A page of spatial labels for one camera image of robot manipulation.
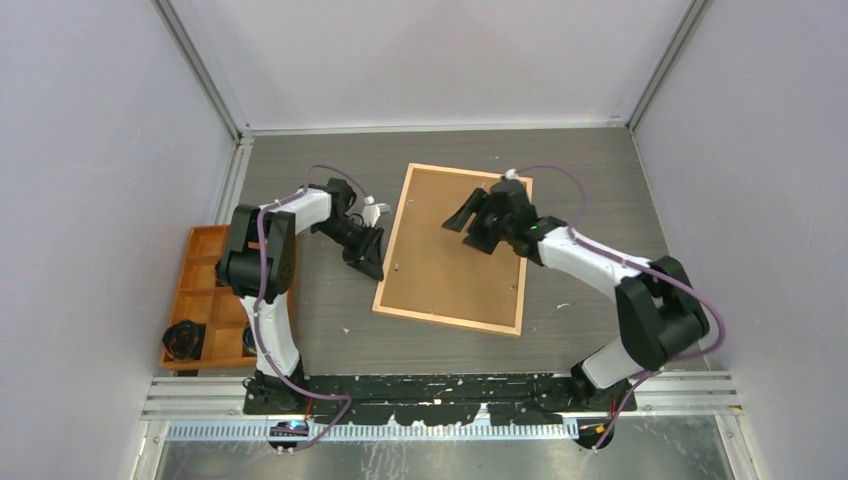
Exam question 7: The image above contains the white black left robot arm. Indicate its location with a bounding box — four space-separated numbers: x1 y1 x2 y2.
216 178 389 414

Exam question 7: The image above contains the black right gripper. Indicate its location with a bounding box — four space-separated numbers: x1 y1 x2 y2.
445 187 515 255

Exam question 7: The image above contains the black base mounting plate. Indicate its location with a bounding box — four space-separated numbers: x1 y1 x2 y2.
241 372 636 426

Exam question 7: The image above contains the light wooden picture frame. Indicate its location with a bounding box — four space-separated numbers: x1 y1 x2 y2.
371 162 535 338

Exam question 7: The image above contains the black coiled cable roll front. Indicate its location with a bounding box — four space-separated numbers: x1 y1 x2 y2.
162 319 207 364

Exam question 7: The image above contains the orange compartment tray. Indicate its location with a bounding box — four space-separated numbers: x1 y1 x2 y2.
159 225 256 371

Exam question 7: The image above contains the aluminium rail front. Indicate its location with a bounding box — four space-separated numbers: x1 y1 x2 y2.
142 371 743 445

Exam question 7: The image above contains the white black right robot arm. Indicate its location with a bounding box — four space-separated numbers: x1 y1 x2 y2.
442 178 710 411

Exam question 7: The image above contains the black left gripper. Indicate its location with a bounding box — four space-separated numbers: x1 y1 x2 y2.
314 217 385 281

